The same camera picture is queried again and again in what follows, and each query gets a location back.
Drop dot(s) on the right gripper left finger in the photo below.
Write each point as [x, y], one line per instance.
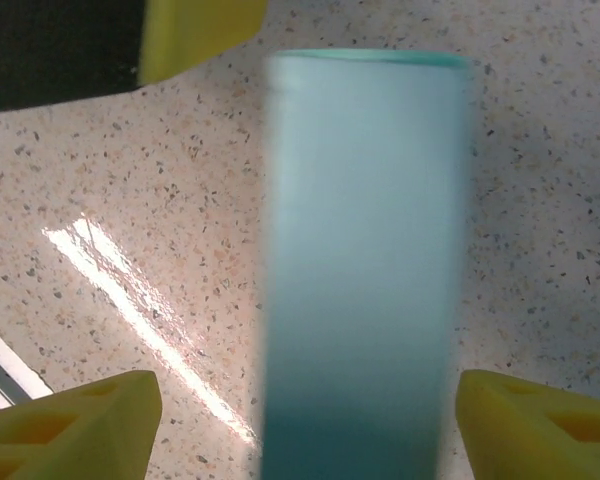
[80, 435]

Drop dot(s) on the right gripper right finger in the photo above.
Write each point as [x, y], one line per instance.
[540, 435]

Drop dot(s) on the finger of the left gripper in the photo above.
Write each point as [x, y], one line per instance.
[200, 30]

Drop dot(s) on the light blue paper box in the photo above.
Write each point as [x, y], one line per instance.
[360, 225]

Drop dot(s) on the aluminium rail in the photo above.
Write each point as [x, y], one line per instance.
[0, 370]

